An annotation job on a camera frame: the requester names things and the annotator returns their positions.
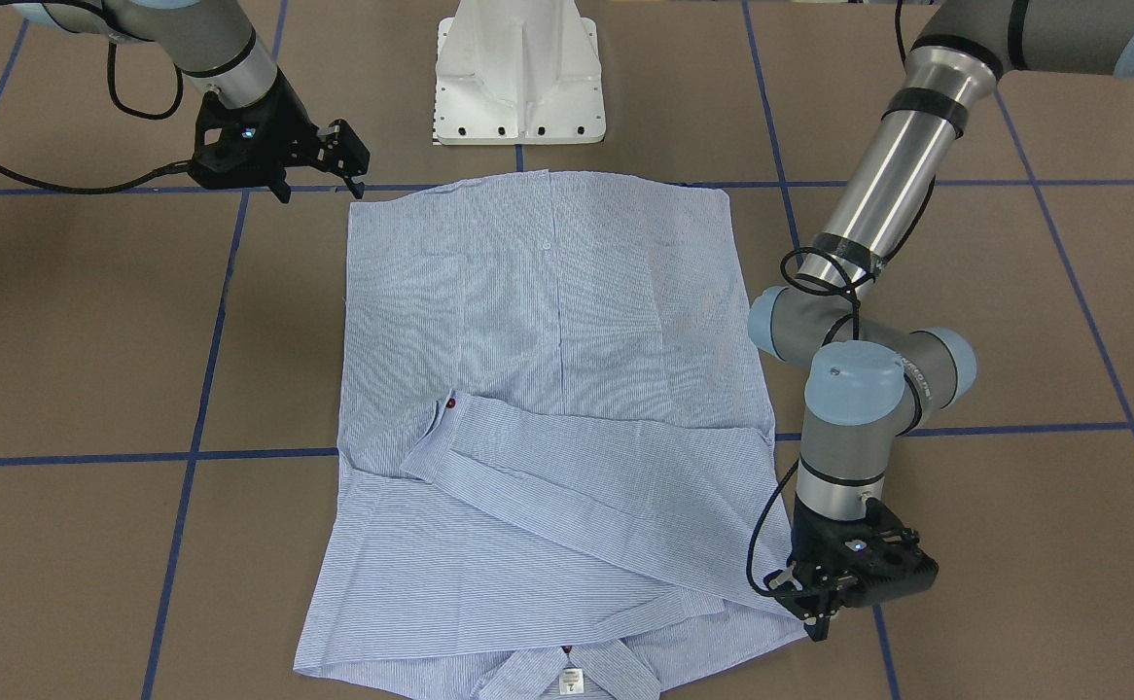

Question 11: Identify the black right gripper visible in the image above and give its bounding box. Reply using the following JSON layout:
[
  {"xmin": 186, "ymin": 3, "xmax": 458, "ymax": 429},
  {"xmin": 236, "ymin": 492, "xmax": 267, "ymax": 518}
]
[{"xmin": 188, "ymin": 71, "xmax": 371, "ymax": 205}]

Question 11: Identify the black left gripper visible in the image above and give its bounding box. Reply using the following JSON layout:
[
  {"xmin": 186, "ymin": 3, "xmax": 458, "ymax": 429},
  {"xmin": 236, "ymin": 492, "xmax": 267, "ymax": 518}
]
[{"xmin": 765, "ymin": 497, "xmax": 939, "ymax": 643}]

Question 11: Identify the light blue striped shirt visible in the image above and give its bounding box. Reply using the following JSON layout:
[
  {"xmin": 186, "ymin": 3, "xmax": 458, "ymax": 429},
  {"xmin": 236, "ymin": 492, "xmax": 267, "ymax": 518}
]
[{"xmin": 293, "ymin": 171, "xmax": 804, "ymax": 699}]

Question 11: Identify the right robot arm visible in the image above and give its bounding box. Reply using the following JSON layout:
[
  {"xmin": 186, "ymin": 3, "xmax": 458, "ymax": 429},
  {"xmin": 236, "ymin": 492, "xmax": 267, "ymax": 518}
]
[{"xmin": 16, "ymin": 1, "xmax": 371, "ymax": 203}]

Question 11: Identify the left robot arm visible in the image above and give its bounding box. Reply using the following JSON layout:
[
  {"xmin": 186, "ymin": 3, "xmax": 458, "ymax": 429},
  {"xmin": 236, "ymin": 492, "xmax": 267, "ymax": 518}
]
[{"xmin": 746, "ymin": 1, "xmax": 1134, "ymax": 642}]

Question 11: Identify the brown paper table cover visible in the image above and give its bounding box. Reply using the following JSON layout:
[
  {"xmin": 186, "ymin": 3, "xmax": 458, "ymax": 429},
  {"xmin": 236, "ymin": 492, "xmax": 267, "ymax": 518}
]
[{"xmin": 0, "ymin": 1, "xmax": 1134, "ymax": 699}]

